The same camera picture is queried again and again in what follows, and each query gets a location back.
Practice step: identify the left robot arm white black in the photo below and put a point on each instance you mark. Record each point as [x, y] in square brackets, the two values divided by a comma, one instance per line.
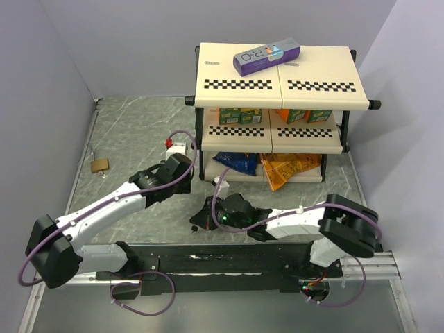
[60, 248]

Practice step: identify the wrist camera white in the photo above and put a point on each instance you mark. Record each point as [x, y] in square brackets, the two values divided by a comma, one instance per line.
[175, 147]
[221, 187]

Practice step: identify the green yellow box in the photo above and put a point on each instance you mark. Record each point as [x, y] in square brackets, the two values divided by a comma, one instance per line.
[229, 115]
[250, 116]

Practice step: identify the orange green box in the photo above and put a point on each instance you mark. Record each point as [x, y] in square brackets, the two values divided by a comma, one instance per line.
[291, 115]

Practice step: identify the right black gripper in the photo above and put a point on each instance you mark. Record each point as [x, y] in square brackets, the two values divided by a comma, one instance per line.
[203, 218]

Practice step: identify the orange snack bag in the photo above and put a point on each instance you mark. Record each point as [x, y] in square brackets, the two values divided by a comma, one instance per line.
[279, 167]

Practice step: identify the beige three-tier shelf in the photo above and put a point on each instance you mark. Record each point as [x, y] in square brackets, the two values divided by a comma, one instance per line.
[321, 78]

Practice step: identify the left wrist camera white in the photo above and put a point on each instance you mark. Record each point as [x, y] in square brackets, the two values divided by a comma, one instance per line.
[175, 147]

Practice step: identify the blue snack bag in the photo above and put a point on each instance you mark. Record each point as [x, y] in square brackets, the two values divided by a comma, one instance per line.
[245, 163]

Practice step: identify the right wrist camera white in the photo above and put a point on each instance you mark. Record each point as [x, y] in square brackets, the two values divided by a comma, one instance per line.
[221, 187]

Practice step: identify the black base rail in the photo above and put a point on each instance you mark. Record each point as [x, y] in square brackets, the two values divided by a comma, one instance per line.
[223, 267]

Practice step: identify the purple toothpaste box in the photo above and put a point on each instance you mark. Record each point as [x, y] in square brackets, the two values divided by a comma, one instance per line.
[266, 56]

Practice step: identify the green yellow box left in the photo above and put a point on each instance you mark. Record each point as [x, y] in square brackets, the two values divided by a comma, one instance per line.
[229, 115]

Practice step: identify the brass padlock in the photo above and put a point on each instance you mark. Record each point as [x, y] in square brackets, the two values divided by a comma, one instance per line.
[96, 165]

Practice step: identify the green box right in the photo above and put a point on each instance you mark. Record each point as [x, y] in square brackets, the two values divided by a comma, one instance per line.
[315, 116]

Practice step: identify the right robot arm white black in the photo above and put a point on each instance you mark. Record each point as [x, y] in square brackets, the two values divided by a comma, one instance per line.
[344, 227]

